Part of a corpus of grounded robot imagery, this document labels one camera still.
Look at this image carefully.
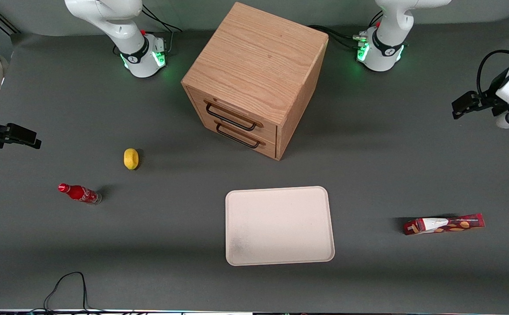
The red cookie box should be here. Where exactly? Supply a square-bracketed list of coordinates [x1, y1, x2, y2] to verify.
[403, 213, 485, 236]

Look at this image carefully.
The beige plastic tray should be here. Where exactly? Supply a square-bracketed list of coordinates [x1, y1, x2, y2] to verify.
[225, 186, 335, 266]

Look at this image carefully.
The red cola bottle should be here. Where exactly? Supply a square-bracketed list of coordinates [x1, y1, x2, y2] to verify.
[58, 183, 102, 205]

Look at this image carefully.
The yellow lemon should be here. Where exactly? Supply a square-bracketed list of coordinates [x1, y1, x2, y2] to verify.
[123, 148, 139, 170]

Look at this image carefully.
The wooden drawer front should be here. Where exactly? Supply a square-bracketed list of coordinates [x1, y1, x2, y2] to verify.
[187, 86, 278, 141]
[198, 115, 277, 159]

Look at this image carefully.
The oak wooden drawer cabinet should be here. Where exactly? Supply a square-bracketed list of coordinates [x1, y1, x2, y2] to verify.
[181, 2, 329, 161]

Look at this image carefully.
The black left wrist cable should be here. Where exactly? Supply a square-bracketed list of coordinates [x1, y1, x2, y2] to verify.
[476, 49, 509, 98]

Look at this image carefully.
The dark metal rail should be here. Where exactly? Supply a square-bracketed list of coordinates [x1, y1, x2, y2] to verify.
[0, 4, 21, 35]

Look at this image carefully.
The black left arm base cable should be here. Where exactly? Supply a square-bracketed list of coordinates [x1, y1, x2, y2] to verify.
[308, 10, 384, 49]

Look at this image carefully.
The black arm base cable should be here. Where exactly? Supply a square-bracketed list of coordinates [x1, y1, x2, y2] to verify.
[308, 10, 384, 49]
[113, 4, 183, 56]

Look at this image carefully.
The thin black looped cable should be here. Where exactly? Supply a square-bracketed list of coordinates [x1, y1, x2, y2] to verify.
[31, 272, 106, 314]

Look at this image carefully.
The black right arm base cable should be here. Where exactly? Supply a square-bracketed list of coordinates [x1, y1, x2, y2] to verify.
[113, 4, 183, 56]

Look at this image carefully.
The black metal drawer handle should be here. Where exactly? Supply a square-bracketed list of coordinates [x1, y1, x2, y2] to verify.
[206, 102, 258, 132]
[216, 123, 261, 149]

